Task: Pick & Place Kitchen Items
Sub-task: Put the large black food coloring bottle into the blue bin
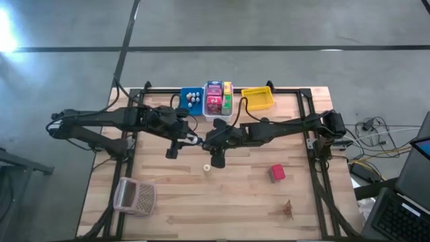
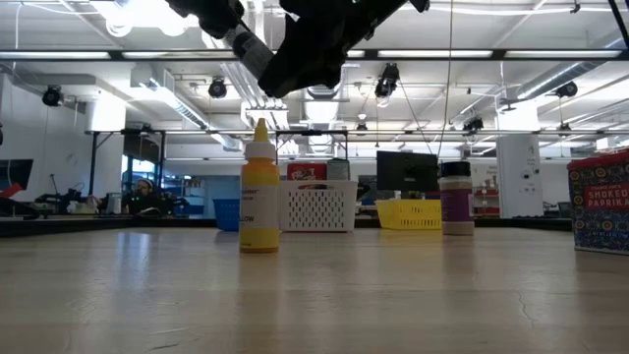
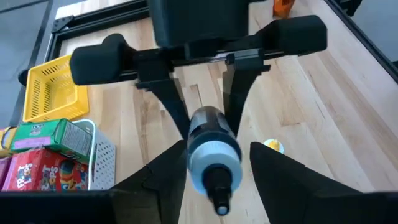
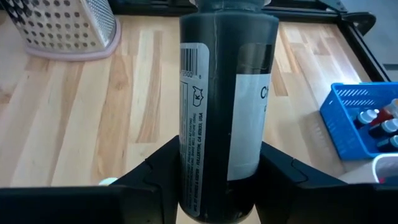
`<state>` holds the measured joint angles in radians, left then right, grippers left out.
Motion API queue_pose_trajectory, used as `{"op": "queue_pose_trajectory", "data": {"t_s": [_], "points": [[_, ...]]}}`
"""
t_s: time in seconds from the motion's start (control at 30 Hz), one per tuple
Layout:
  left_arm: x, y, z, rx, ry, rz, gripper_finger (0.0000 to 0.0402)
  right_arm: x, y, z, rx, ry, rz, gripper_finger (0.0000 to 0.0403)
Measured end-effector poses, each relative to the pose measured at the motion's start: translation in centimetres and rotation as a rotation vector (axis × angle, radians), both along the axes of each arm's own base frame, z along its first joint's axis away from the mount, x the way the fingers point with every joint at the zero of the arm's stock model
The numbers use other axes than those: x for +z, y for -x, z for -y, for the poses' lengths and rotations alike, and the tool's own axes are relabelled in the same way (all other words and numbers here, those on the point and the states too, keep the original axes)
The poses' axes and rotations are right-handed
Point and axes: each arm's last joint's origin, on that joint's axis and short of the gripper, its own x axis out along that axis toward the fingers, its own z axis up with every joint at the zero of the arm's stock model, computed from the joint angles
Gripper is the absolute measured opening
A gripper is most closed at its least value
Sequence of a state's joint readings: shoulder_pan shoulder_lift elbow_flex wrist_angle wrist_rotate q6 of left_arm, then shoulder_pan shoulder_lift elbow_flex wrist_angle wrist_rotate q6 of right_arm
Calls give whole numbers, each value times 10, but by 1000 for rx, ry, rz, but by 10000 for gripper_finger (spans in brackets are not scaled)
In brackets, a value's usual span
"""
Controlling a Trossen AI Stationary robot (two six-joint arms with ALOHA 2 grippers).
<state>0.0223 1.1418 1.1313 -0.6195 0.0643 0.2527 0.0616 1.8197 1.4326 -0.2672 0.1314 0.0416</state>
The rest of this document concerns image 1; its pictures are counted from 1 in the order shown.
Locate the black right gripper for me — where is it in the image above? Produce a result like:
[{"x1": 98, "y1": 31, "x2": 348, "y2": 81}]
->
[{"x1": 200, "y1": 126, "x2": 245, "y2": 169}]

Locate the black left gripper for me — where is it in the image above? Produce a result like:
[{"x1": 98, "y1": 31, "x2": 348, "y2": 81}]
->
[{"x1": 147, "y1": 106, "x2": 203, "y2": 160}]

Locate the red Froot Loops box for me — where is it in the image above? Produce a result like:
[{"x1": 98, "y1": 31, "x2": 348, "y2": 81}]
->
[{"x1": 206, "y1": 95, "x2": 223, "y2": 116}]

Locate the white perforated plastic basket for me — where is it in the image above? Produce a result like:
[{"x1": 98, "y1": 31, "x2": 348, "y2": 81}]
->
[{"x1": 202, "y1": 81, "x2": 234, "y2": 123}]

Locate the blue plastic tray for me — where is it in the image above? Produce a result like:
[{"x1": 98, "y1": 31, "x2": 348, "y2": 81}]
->
[{"x1": 179, "y1": 87, "x2": 205, "y2": 118}]

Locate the green mini cereal box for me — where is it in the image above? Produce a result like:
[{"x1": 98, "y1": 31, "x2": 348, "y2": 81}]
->
[{"x1": 221, "y1": 93, "x2": 233, "y2": 116}]

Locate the smoked paprika tin red lid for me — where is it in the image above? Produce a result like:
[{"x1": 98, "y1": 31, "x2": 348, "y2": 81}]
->
[{"x1": 267, "y1": 163, "x2": 286, "y2": 184}]

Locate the pink mesh basket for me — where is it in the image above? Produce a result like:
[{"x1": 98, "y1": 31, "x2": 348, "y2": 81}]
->
[{"x1": 112, "y1": 176, "x2": 157, "y2": 216}]

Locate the yellow plastic basket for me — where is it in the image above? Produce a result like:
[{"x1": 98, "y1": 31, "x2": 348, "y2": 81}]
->
[{"x1": 241, "y1": 85, "x2": 275, "y2": 112}]

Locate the brown paper scrap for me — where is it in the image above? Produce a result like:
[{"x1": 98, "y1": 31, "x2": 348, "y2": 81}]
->
[{"x1": 282, "y1": 199, "x2": 295, "y2": 221}]

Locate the black power adapter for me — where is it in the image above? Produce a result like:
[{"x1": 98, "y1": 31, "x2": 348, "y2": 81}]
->
[{"x1": 349, "y1": 162, "x2": 373, "y2": 184}]

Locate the black metal stand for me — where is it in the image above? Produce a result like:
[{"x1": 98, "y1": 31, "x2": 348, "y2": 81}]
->
[{"x1": 0, "y1": 147, "x2": 55, "y2": 242}]

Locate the white paper scrap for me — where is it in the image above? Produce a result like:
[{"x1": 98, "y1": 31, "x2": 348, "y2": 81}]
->
[{"x1": 356, "y1": 197, "x2": 377, "y2": 221}]

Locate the black metal bar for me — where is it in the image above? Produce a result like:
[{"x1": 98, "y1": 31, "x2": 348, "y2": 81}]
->
[{"x1": 353, "y1": 177, "x2": 399, "y2": 202}]

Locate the black laptop keyboard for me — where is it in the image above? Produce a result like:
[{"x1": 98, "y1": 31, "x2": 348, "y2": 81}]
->
[{"x1": 361, "y1": 187, "x2": 430, "y2": 242}]

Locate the grey laptop blue screen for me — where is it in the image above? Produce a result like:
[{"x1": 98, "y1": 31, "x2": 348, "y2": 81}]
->
[{"x1": 394, "y1": 110, "x2": 430, "y2": 206}]

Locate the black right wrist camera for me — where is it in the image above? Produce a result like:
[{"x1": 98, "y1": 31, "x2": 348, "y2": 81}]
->
[{"x1": 212, "y1": 118, "x2": 230, "y2": 131}]

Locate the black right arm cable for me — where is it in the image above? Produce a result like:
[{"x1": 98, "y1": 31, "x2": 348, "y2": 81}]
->
[{"x1": 230, "y1": 96, "x2": 271, "y2": 128}]

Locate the black aluminium table frame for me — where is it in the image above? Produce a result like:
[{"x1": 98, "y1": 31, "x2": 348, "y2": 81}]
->
[{"x1": 76, "y1": 79, "x2": 362, "y2": 242}]

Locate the black floor cable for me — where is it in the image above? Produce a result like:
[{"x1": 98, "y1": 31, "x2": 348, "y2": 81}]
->
[{"x1": 347, "y1": 116, "x2": 406, "y2": 149}]

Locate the white floor cable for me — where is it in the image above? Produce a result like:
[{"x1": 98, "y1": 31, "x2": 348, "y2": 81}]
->
[{"x1": 345, "y1": 126, "x2": 421, "y2": 145}]

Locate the yellow floor cable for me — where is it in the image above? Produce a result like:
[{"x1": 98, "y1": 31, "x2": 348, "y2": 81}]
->
[{"x1": 348, "y1": 146, "x2": 415, "y2": 166}]

